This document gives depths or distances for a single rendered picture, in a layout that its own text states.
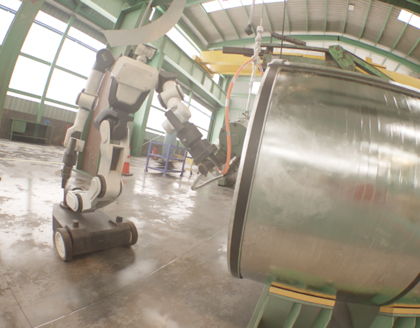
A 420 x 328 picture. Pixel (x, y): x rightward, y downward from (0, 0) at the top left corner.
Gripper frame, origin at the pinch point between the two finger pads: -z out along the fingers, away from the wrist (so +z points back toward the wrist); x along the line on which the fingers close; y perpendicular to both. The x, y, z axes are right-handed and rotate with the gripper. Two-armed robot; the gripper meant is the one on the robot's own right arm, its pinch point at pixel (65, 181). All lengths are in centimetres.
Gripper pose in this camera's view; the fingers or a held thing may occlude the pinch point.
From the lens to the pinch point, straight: 134.2
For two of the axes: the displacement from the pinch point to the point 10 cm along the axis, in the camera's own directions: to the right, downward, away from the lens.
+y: 8.2, 2.5, 5.1
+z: 2.6, -9.6, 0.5
